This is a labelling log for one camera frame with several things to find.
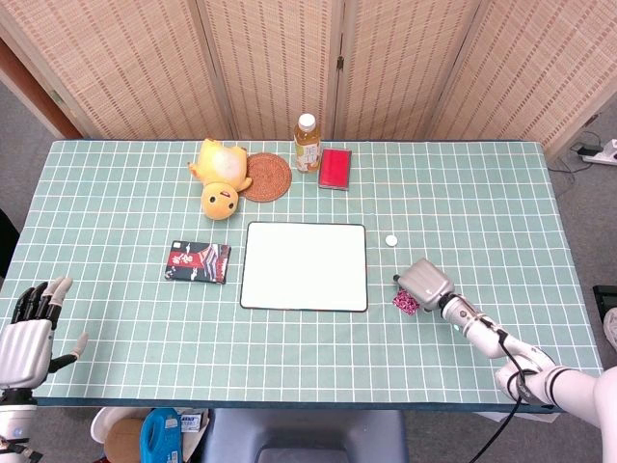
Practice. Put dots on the red ink pad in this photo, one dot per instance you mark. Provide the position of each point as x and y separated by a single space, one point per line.
335 168

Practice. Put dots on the white power strip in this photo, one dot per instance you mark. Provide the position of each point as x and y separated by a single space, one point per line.
605 153

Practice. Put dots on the bamboo folding screen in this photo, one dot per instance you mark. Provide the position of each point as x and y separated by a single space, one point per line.
144 62

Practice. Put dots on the black box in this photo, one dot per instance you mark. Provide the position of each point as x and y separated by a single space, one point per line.
606 295

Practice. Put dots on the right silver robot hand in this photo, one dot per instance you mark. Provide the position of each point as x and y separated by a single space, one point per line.
426 282

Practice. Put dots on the round woven brown coaster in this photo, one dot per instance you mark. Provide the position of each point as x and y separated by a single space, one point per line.
270 178

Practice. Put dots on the brown round object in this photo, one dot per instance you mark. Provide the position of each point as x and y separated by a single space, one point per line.
123 441

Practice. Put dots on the blue plastic jug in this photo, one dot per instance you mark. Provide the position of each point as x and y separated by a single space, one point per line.
159 436

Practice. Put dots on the small blue white box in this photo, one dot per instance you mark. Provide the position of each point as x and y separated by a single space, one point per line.
192 423

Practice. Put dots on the green checked tablecloth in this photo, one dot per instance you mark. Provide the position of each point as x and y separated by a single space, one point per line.
308 347

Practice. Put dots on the black red snack packet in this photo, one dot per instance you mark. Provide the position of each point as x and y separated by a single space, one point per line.
197 262

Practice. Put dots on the black object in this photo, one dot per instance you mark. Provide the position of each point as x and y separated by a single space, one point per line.
7 246

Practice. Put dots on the yellow tea bottle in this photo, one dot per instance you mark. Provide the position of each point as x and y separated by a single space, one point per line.
307 144

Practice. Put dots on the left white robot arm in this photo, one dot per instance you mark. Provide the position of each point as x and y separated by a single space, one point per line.
14 419

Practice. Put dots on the white rectangular board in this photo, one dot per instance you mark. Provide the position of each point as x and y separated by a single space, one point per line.
303 265

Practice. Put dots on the dark blue chair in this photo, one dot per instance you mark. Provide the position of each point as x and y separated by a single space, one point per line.
303 434

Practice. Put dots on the small white round cap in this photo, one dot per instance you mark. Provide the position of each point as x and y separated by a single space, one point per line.
391 240

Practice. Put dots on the yellow plush toy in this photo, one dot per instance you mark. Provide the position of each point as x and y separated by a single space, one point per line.
219 193

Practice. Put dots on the pink patterned small packet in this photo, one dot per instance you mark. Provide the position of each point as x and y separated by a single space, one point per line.
405 304

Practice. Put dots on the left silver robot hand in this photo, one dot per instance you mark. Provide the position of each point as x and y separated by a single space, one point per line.
24 347

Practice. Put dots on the white bowl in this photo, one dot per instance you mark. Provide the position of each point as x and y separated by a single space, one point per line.
99 427

